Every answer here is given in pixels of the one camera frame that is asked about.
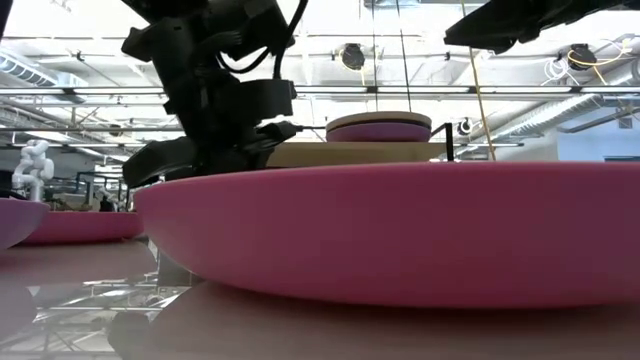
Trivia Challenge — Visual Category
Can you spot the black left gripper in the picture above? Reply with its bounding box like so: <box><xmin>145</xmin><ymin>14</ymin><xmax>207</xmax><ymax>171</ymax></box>
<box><xmin>162</xmin><ymin>74</ymin><xmax>300</xmax><ymax>176</ymax></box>

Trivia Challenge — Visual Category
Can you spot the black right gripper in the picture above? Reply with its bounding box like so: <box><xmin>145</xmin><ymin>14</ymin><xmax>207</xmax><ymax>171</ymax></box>
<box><xmin>443</xmin><ymin>0</ymin><xmax>640</xmax><ymax>54</ymax></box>

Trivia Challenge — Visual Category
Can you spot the magenta plate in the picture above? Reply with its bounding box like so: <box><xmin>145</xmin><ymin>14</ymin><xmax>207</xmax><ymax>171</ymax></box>
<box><xmin>22</xmin><ymin>210</ymin><xmax>145</xmax><ymax>246</ymax></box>
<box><xmin>133</xmin><ymin>160</ymin><xmax>640</xmax><ymax>310</ymax></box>

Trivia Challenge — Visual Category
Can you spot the wooden shelf with black legs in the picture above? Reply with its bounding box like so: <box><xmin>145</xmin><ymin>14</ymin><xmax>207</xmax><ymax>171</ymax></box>
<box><xmin>264</xmin><ymin>122</ymin><xmax>455</xmax><ymax>169</ymax></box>

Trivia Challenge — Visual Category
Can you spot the ceiling light strip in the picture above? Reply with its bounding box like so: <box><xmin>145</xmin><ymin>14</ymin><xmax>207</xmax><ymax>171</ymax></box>
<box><xmin>0</xmin><ymin>85</ymin><xmax>640</xmax><ymax>97</ymax></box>

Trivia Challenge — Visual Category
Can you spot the yellow cable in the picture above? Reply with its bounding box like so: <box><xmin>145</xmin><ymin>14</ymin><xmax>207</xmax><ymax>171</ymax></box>
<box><xmin>467</xmin><ymin>47</ymin><xmax>497</xmax><ymax>162</ymax></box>

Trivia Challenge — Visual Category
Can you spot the black hanging cable with loop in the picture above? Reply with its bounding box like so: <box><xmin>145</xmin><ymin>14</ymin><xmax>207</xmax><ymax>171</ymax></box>
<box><xmin>395</xmin><ymin>0</ymin><xmax>413</xmax><ymax>114</ymax></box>

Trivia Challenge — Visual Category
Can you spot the black ceiling cable reel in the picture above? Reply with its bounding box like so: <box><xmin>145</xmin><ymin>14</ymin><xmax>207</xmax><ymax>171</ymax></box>
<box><xmin>341</xmin><ymin>42</ymin><xmax>367</xmax><ymax>72</ymax></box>
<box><xmin>567</xmin><ymin>43</ymin><xmax>599</xmax><ymax>72</ymax></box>

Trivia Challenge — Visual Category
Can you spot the silver ventilation duct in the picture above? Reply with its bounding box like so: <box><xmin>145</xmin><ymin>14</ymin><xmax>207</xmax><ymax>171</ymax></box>
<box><xmin>492</xmin><ymin>59</ymin><xmax>640</xmax><ymax>146</ymax></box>

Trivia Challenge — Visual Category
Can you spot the white ceiling vent duct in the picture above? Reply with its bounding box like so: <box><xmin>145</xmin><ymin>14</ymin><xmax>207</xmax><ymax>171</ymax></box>
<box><xmin>0</xmin><ymin>49</ymin><xmax>89</xmax><ymax>104</ymax></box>

